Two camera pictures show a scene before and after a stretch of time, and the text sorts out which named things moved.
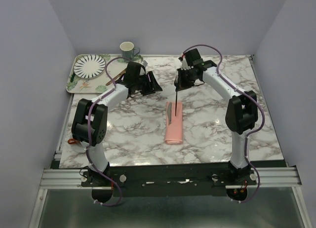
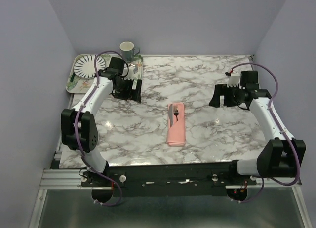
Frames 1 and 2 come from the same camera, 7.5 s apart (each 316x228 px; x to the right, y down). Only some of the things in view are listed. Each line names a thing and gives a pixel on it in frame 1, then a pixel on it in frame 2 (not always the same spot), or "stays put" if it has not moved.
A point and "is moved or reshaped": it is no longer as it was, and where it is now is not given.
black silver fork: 176,82 is moved or reshaped
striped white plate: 89,66 stays put
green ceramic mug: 127,50 stays put
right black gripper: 181,85 -> 222,90
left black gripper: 154,86 -> 126,95
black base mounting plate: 182,179 stays put
